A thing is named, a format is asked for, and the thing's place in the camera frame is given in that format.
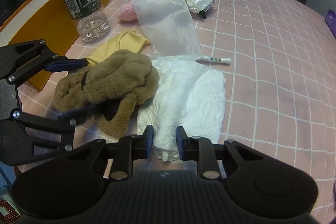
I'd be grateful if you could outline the orange white storage box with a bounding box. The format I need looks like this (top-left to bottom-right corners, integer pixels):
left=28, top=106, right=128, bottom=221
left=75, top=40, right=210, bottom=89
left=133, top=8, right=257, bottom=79
left=0, top=0, right=111, bottom=92

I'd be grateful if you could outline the purple tissue pack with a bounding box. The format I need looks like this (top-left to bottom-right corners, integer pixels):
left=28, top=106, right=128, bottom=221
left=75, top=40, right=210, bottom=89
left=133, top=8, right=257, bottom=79
left=325, top=9, right=336, bottom=38

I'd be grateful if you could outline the brown plush toy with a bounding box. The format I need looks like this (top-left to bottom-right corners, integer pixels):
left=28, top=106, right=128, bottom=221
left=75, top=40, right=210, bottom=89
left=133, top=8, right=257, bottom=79
left=53, top=50, right=159, bottom=139

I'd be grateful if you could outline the white gauze cloth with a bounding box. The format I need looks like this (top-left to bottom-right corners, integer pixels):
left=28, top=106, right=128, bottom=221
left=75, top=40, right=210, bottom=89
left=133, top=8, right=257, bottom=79
left=131, top=0, right=201, bottom=57

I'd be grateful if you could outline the pink checkered tablecloth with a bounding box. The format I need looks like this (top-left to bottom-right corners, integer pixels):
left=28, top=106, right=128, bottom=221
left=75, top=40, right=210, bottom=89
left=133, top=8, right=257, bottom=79
left=15, top=0, right=336, bottom=222

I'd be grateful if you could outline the pink white crochet toy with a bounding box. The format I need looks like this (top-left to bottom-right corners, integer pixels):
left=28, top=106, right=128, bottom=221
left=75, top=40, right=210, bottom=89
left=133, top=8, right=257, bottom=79
left=117, top=1, right=137, bottom=22

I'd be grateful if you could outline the yellow cloth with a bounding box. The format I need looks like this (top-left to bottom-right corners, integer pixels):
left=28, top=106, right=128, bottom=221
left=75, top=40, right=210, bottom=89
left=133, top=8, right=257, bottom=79
left=86, top=30, right=151, bottom=67

